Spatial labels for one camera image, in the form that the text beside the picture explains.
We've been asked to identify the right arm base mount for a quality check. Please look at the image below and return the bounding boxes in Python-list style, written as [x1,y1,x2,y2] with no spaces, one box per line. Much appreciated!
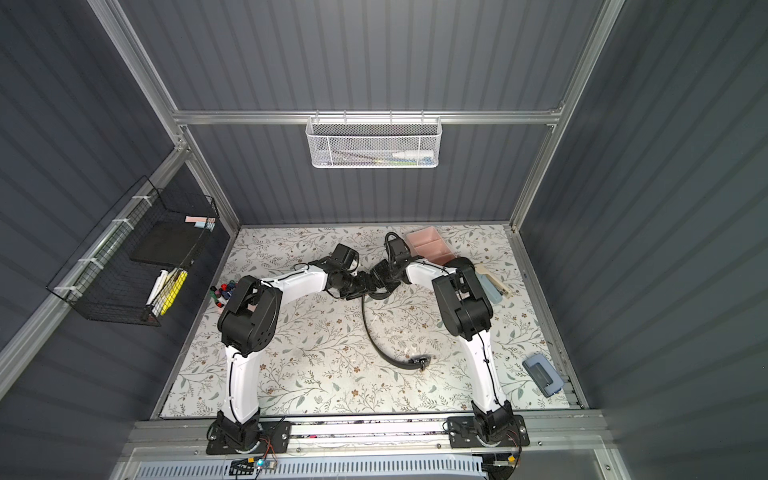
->
[442,415,530,449]

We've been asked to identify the beige blue eraser block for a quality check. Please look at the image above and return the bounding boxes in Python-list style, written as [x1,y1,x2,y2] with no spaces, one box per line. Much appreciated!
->
[475,264,509,304]

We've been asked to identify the long black leather belt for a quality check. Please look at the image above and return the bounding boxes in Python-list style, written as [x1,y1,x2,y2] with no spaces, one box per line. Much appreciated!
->
[444,257,475,269]

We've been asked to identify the white wire mesh basket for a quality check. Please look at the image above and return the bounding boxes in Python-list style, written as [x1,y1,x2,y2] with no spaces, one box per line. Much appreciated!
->
[305,115,443,169]

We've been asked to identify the pink pen cup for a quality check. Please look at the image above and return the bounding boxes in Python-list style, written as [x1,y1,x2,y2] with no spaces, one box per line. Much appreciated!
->
[209,281,236,308]

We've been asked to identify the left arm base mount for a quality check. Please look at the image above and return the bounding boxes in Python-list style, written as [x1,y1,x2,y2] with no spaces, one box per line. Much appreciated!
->
[206,416,292,455]

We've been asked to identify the white marker in basket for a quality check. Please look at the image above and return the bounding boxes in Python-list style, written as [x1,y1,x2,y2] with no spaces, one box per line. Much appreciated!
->
[147,270,169,305]

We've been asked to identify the black notebook in basket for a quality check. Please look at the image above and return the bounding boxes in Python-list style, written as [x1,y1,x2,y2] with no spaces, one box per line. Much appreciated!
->
[129,221,211,268]

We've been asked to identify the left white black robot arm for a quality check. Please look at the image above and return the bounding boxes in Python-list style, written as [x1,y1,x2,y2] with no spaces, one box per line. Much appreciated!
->
[217,244,359,426]

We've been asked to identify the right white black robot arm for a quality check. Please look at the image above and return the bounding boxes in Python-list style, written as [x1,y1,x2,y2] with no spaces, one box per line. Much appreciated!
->
[374,232,514,442]

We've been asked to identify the black wire wall basket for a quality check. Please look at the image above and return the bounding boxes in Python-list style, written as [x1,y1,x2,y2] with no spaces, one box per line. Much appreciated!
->
[47,182,219,326]

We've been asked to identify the grey blue stapler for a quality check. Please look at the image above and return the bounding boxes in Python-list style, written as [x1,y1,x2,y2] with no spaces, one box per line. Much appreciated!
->
[522,353,565,398]

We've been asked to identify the floral table mat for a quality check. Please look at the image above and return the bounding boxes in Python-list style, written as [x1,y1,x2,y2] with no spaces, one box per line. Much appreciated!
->
[160,224,571,419]

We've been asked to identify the pink compartment storage tray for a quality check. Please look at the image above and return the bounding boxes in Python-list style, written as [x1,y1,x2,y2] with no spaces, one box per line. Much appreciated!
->
[406,226,456,265]

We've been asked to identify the short black leather belt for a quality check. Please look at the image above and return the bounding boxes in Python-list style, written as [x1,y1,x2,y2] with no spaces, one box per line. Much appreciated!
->
[359,287,433,372]

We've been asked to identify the yellow highlighter pack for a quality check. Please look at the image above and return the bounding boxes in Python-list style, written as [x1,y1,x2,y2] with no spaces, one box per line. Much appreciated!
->
[154,269,188,316]

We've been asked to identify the pastel sticky notes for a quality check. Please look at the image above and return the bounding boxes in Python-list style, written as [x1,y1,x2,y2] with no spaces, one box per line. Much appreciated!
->
[185,216,216,231]

